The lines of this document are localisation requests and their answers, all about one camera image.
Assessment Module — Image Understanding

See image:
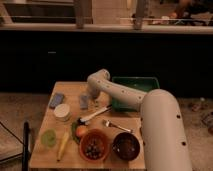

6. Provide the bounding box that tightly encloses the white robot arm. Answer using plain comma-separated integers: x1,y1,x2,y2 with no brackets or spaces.
87,69,193,171

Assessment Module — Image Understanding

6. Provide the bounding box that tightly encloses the green leaf vegetable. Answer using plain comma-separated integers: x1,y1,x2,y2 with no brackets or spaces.
71,122,80,144

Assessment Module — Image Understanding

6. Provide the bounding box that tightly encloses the blue sponge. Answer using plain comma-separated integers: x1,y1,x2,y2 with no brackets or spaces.
49,93,64,109

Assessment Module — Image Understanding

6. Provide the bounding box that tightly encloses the dark purple bowl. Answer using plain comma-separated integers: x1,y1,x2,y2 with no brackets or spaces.
112,132,140,161

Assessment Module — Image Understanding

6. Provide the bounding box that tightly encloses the orange fruit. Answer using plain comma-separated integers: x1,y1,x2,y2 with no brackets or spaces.
75,125,88,138

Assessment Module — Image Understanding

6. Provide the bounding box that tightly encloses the white plastic cup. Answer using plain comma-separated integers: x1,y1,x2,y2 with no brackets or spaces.
54,104,70,122

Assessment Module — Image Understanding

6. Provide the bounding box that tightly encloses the orange bowl with grapes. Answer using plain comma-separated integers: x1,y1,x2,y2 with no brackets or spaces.
79,129,110,163

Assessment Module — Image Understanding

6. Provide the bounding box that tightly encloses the green plastic lid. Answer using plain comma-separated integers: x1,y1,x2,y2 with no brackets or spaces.
41,129,56,147

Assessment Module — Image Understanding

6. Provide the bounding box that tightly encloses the blue-grey towel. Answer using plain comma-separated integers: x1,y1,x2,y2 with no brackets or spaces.
79,94,89,110

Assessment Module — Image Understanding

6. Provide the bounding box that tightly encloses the metal fork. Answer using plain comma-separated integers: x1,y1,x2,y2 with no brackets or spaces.
103,120,133,133

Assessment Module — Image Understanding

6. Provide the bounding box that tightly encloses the green plastic tray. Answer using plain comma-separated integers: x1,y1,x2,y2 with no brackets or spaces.
111,76,160,112

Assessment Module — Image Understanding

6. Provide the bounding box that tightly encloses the black pole stand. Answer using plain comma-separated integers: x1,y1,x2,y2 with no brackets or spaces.
22,122,30,171

